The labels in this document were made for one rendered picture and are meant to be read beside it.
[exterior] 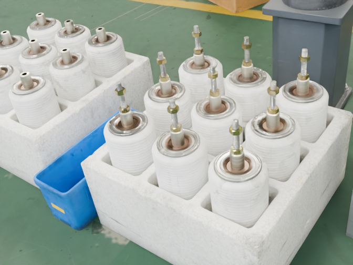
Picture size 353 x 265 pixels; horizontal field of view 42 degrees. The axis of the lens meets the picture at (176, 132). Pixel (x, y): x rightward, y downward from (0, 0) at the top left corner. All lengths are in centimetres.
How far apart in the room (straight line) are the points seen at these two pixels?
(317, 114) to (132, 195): 37
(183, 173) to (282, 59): 50
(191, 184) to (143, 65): 49
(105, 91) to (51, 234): 35
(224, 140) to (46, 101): 41
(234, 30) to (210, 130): 91
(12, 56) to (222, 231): 77
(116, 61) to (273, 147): 53
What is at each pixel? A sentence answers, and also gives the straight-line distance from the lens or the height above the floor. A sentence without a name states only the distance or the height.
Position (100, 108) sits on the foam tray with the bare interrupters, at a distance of 111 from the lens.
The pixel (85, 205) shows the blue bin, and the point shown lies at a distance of 100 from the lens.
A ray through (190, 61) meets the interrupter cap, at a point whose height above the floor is 25.
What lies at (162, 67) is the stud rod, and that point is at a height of 31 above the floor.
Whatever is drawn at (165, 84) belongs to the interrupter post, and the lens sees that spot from 90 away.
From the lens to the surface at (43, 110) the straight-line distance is 104.
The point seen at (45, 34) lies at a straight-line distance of 132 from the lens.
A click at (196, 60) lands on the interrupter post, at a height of 27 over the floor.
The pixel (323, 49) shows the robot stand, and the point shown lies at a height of 21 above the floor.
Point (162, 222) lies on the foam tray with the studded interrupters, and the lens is 83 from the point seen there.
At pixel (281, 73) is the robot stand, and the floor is 13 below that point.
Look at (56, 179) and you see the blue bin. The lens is 105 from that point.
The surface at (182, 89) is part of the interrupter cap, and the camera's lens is 91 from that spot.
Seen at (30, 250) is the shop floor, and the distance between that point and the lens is 104.
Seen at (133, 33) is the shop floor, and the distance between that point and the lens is 178.
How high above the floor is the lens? 74
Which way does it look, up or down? 38 degrees down
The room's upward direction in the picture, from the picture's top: 9 degrees counter-clockwise
